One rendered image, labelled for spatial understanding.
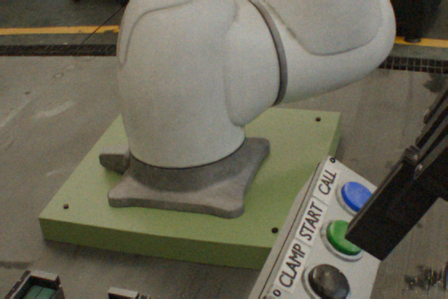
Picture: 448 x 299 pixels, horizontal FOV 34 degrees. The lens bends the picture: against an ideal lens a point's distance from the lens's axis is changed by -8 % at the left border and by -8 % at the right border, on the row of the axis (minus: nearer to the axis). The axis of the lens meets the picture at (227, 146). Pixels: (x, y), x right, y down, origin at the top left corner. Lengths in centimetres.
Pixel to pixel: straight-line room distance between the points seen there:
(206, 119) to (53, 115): 50
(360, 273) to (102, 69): 107
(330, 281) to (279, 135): 66
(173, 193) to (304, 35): 26
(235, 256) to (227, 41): 25
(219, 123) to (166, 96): 8
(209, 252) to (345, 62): 30
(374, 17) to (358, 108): 31
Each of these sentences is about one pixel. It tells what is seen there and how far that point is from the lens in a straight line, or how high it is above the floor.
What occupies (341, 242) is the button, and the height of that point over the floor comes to 107.
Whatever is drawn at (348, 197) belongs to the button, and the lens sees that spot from 55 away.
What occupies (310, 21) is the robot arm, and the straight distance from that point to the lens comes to 95.
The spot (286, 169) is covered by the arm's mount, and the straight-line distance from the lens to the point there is 104.
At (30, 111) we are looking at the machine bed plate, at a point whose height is 80.
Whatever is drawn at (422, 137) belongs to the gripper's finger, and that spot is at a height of 118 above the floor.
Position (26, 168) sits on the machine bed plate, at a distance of 122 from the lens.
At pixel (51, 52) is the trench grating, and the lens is 394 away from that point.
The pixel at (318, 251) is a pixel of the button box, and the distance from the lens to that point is 51.
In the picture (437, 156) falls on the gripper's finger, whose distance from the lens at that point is 37.
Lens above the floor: 138
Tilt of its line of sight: 30 degrees down
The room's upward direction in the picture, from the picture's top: 5 degrees counter-clockwise
